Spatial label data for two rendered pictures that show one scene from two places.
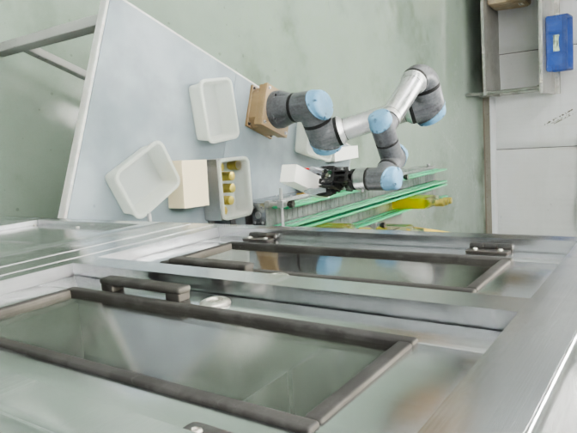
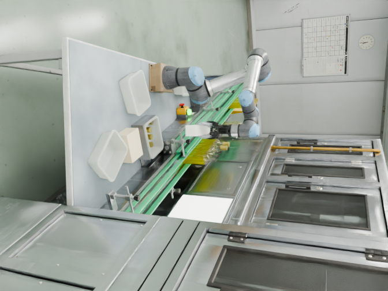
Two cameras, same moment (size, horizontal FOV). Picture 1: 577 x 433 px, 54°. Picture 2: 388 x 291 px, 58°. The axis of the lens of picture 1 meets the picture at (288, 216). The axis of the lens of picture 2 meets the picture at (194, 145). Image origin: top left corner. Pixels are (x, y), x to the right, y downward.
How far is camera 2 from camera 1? 0.69 m
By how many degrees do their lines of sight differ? 19
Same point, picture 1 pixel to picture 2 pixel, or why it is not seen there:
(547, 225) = (286, 74)
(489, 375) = not seen: outside the picture
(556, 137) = (290, 21)
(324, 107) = (200, 78)
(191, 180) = (133, 145)
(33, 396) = not seen: outside the picture
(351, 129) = (216, 88)
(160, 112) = (107, 106)
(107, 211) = (92, 181)
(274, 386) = not seen: outside the picture
